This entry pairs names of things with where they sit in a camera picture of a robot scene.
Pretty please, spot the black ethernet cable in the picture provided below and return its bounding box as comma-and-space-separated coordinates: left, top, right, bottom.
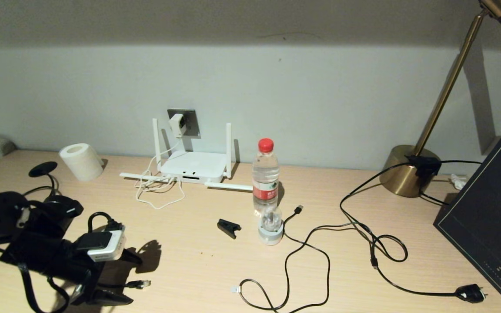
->
22, 174, 151, 290

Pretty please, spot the white power adapter with cord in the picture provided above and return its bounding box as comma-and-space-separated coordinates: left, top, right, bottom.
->
135, 137, 187, 210

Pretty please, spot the white router with antennas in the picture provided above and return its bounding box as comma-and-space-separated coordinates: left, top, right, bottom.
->
120, 118, 254, 192

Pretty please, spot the white toilet paper roll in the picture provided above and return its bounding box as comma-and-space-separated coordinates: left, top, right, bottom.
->
59, 143, 104, 182

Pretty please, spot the small black clip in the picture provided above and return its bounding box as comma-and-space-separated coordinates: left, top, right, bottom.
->
217, 219, 242, 239

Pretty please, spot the water bottle red cap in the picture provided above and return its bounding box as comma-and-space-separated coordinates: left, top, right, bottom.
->
252, 139, 280, 216

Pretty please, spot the brass desk lamp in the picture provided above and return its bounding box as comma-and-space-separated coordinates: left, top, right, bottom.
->
379, 0, 501, 199

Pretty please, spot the small white crumpled item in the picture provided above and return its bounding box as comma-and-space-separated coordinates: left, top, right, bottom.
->
448, 174, 467, 191

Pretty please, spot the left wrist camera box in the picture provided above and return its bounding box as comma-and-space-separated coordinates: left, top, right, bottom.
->
76, 224, 127, 262

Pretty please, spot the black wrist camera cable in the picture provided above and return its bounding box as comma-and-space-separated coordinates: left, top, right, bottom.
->
18, 212, 124, 313

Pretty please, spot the grey wall socket plate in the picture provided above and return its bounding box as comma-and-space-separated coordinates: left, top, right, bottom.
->
167, 109, 201, 139

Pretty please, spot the black USB cable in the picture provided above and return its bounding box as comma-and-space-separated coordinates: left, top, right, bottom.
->
232, 205, 379, 313

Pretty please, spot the black box on lamp cord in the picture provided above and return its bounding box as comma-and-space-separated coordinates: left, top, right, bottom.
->
405, 155, 441, 179

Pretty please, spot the black lamp power cord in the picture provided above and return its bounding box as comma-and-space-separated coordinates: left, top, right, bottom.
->
340, 160, 488, 303

